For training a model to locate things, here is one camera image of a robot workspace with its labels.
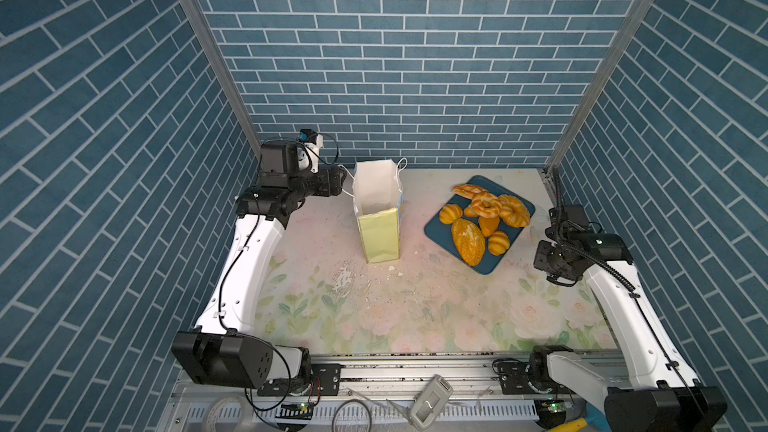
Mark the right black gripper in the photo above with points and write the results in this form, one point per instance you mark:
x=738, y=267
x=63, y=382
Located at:
x=539, y=259

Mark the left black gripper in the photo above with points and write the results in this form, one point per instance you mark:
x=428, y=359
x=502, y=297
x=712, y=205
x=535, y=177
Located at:
x=333, y=184

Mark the large sesame oval bread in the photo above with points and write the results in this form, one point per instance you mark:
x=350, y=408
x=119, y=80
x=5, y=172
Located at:
x=469, y=241

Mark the white paper gift bag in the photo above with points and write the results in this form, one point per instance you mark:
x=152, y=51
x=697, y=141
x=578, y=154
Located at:
x=377, y=194

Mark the long braided bread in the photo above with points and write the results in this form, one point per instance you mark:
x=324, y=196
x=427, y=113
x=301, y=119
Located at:
x=468, y=191

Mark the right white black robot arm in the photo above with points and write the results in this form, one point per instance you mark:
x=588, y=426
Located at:
x=654, y=389

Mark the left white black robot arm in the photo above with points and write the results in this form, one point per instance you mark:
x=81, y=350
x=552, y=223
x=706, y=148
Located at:
x=223, y=349

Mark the right twisted knot bread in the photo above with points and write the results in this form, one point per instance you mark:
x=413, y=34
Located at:
x=514, y=213

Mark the plain orange oval bread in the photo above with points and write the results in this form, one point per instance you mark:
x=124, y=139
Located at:
x=488, y=225

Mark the small striped croissant bun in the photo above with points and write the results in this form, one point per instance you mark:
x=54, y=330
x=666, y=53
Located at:
x=498, y=243

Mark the teal rectangular tray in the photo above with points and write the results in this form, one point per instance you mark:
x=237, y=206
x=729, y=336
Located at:
x=440, y=233

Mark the round ridged bun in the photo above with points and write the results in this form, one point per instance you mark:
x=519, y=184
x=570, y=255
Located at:
x=450, y=213

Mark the blue yellow toy wrench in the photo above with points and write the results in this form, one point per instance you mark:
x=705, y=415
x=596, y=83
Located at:
x=572, y=426

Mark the grey plastic handheld device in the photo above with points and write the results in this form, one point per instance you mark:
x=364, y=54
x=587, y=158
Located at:
x=429, y=404

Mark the clear tape roll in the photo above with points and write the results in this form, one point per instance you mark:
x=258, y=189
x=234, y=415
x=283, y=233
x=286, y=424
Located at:
x=228, y=411

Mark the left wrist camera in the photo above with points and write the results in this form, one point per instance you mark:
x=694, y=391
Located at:
x=309, y=148

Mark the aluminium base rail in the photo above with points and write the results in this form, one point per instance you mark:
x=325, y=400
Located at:
x=374, y=393

